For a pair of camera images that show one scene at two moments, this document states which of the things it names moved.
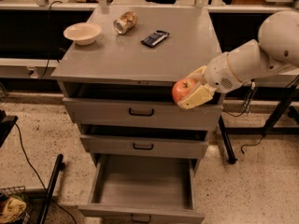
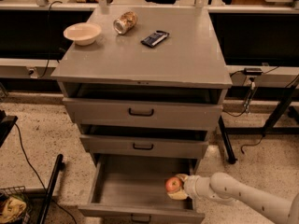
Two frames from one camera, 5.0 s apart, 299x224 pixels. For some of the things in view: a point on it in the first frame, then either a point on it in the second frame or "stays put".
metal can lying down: (122, 24) stays put
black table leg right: (229, 151) stays put
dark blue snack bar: (154, 38) stays put
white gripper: (220, 71) → (192, 185)
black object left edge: (7, 122) stays put
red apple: (181, 88) → (174, 184)
